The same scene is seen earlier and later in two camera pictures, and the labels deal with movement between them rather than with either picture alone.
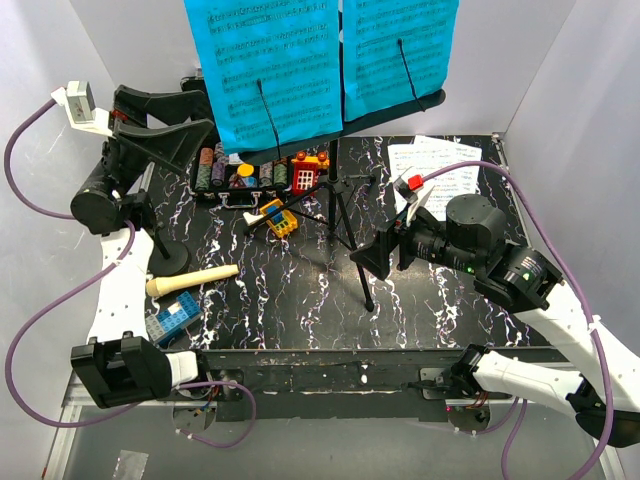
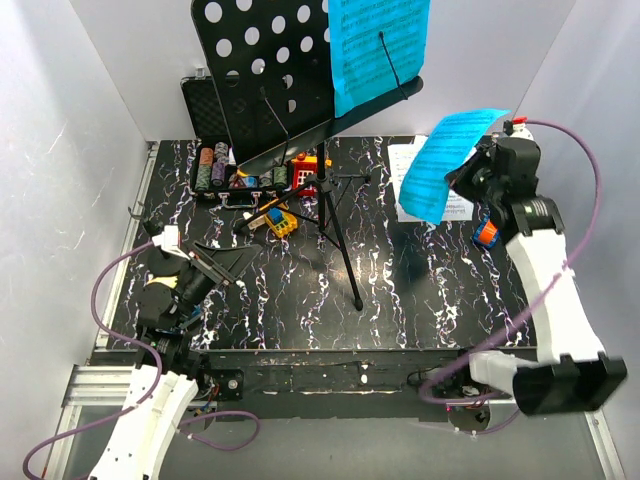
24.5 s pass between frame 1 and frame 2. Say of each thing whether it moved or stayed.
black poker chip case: stayed
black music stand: moved
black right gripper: moved
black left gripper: moved
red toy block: stayed
